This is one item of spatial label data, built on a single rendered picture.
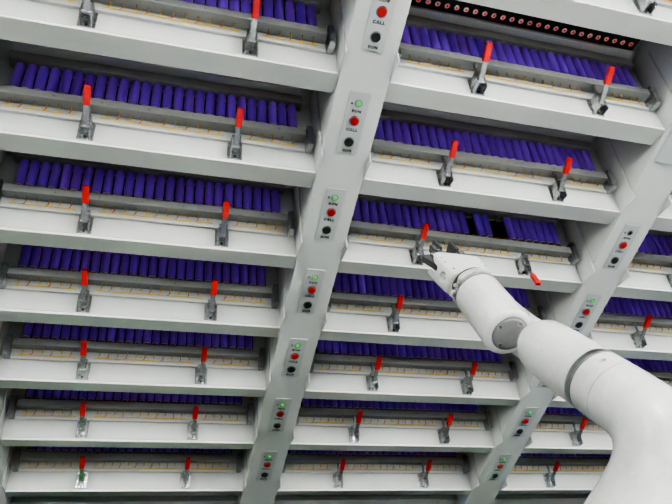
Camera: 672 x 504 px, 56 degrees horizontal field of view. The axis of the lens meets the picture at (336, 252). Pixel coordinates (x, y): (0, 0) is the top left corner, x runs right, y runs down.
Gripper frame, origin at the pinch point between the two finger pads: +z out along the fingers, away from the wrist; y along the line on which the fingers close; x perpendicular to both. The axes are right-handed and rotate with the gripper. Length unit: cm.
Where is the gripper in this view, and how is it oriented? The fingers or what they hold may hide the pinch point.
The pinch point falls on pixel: (443, 251)
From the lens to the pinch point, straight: 131.9
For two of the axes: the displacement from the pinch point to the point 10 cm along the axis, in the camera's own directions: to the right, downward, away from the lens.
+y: 9.6, 1.0, 2.5
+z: -1.8, -4.2, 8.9
